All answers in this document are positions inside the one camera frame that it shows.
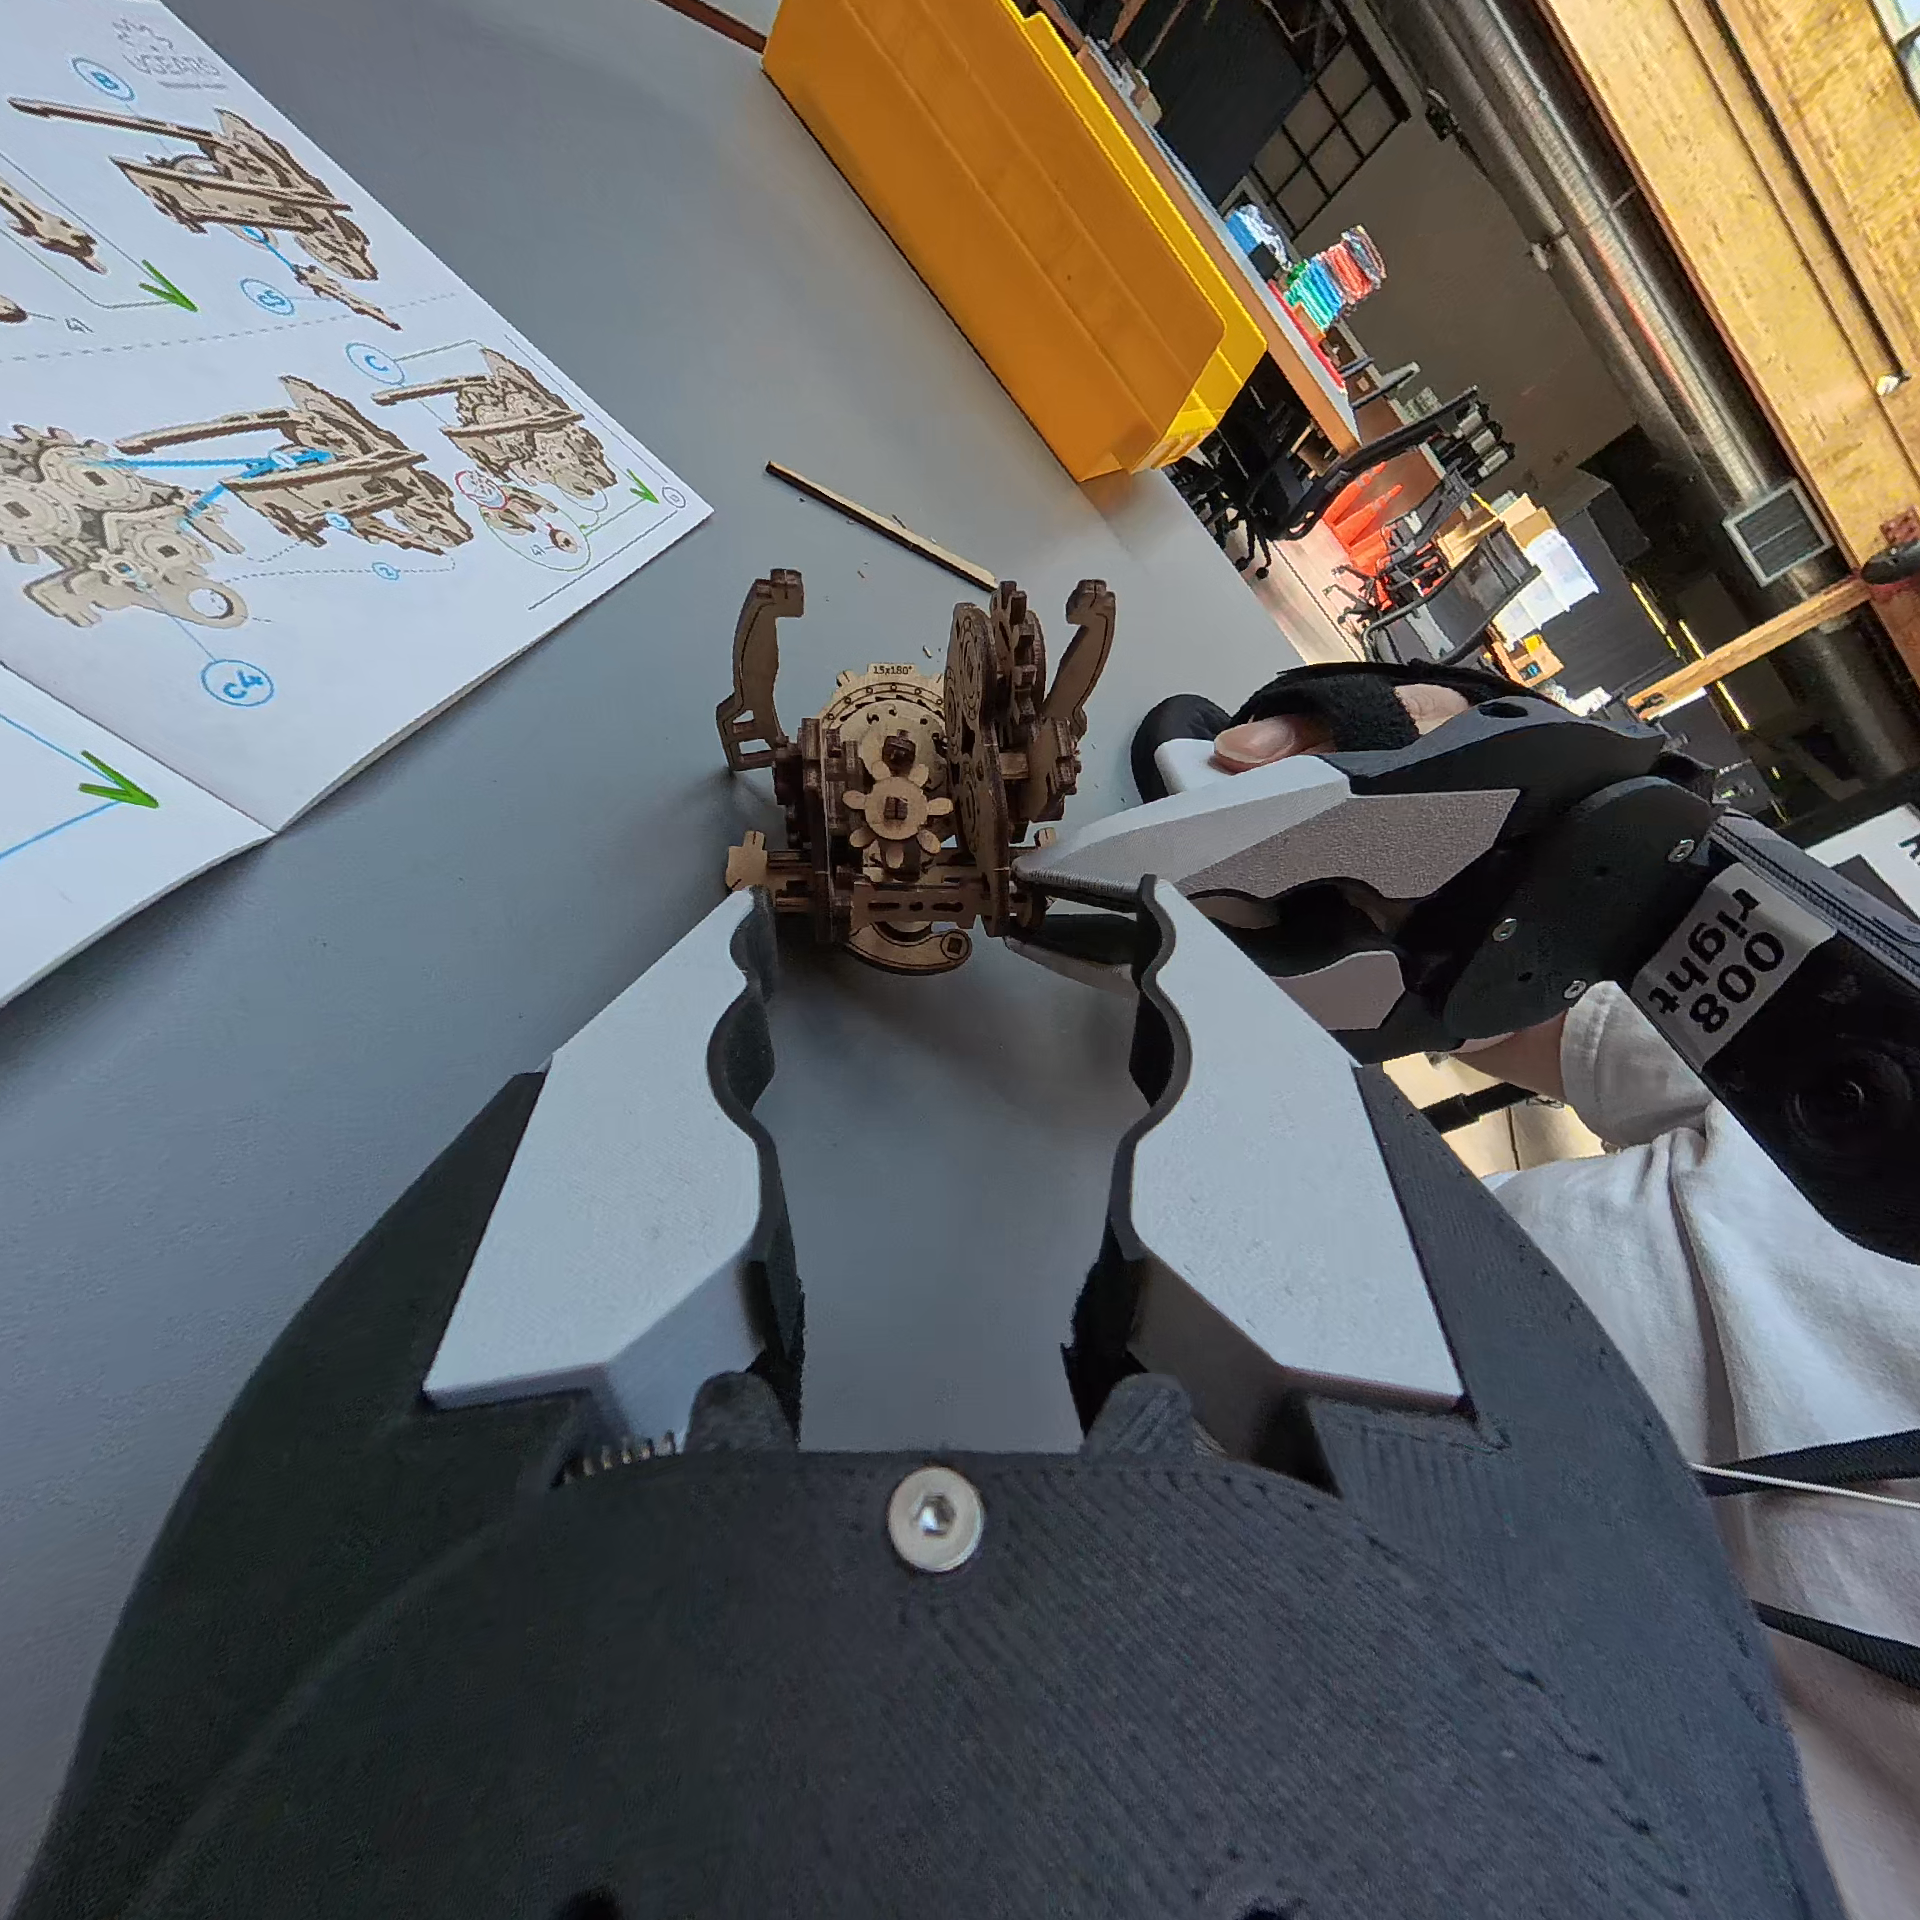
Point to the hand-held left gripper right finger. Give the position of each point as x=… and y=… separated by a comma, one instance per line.
x=1276, y=1200

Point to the yellow plastic bin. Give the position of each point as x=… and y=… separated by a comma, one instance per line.
x=1019, y=224

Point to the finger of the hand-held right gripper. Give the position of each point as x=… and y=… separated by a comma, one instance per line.
x=1334, y=990
x=1276, y=839

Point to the silver ventilation duct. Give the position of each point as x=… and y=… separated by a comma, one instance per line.
x=1650, y=376

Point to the colourful plastic containers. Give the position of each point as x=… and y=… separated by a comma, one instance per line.
x=1318, y=270

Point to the person's right hand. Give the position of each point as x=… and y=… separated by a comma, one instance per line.
x=1266, y=744

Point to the person's white shirt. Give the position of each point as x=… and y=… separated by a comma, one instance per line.
x=1724, y=1350

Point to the wooden gear mechanism model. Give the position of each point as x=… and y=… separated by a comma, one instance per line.
x=901, y=781

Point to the person's right forearm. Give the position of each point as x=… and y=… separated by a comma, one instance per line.
x=1499, y=1069

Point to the long white worktable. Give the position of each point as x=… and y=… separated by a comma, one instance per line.
x=1289, y=359

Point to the grey desk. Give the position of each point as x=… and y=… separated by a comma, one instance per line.
x=600, y=224

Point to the thin wooden stick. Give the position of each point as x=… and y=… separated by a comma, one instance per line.
x=884, y=524

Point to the white assembly instruction booklet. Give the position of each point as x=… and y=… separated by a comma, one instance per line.
x=299, y=630

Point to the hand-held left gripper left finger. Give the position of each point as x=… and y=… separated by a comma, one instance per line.
x=614, y=1200

